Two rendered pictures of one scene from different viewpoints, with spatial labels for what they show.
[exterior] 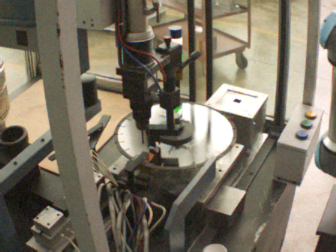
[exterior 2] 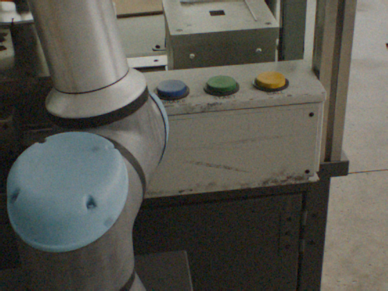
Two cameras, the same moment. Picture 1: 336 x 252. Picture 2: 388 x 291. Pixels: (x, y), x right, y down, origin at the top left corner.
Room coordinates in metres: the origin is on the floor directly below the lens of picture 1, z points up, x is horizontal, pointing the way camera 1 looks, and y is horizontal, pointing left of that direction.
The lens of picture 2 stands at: (0.70, -1.13, 1.34)
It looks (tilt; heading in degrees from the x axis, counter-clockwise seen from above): 32 degrees down; 54
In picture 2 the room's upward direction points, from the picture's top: 2 degrees counter-clockwise
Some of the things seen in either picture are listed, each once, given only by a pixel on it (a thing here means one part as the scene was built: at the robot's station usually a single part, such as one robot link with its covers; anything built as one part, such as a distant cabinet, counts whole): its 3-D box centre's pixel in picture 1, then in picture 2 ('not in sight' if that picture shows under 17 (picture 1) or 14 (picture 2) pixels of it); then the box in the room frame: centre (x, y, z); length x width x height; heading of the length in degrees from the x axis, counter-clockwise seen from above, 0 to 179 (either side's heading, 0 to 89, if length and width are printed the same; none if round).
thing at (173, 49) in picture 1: (169, 73); not in sight; (1.08, -0.01, 1.17); 0.06 x 0.05 x 0.20; 141
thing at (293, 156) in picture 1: (300, 142); (220, 128); (1.25, -0.45, 0.82); 0.28 x 0.11 x 0.15; 150
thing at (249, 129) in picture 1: (236, 118); (217, 51); (1.41, -0.24, 0.82); 0.18 x 0.18 x 0.15; 60
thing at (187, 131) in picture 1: (175, 127); not in sight; (1.15, -0.02, 0.96); 0.11 x 0.11 x 0.03
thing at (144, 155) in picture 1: (139, 169); not in sight; (0.98, 0.08, 0.95); 0.10 x 0.03 x 0.07; 150
